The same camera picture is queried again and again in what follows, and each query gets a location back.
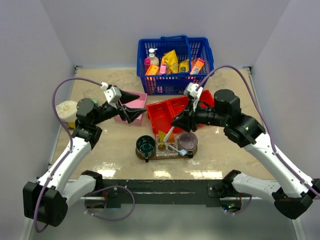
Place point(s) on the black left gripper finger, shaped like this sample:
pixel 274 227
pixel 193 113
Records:
pixel 131 114
pixel 127 97

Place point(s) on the light blue toothbrush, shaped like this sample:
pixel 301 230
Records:
pixel 180 152

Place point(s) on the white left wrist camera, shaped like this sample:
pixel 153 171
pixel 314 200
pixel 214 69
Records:
pixel 112 94

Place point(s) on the yellow green packet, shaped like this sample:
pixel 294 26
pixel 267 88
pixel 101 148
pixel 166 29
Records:
pixel 184 66

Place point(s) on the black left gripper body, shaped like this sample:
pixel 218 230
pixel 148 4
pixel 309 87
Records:
pixel 107 112

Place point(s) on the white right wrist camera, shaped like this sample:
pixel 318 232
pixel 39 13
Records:
pixel 193 91

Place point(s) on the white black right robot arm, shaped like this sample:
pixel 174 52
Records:
pixel 292 192

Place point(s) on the dark green mug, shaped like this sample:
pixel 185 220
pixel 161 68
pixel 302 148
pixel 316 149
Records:
pixel 146 147

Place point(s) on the pink small box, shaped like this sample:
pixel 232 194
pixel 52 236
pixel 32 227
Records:
pixel 162 69

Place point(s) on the white pump lotion bottle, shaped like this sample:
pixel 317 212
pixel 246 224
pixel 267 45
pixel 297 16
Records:
pixel 154 60

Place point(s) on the translucent purple mug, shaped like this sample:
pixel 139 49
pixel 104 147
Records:
pixel 188 141

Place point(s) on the orange box in basket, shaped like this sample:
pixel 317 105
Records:
pixel 196 66

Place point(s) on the blue plastic shopping basket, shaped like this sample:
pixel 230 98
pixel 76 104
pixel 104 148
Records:
pixel 186 48

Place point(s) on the orange carton left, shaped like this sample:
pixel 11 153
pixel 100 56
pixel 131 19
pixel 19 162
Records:
pixel 152 70

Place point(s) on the red three-compartment bin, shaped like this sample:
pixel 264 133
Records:
pixel 161 114

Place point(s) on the brown wooden oval tray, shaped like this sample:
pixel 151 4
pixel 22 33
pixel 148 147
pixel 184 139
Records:
pixel 175 157

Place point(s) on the yellow snack bag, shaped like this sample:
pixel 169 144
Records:
pixel 171 61

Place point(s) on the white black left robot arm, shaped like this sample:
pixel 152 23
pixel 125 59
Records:
pixel 49 199

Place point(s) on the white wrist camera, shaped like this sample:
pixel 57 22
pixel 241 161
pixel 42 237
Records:
pixel 193 91
pixel 112 94

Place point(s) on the clear acrylic toothbrush holder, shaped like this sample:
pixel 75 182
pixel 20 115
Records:
pixel 162 150

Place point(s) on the cream tissue roll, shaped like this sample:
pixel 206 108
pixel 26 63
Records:
pixel 67 113

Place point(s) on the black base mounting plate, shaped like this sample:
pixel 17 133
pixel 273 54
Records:
pixel 207 192

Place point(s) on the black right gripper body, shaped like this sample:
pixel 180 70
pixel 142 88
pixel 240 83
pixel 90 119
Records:
pixel 206 115

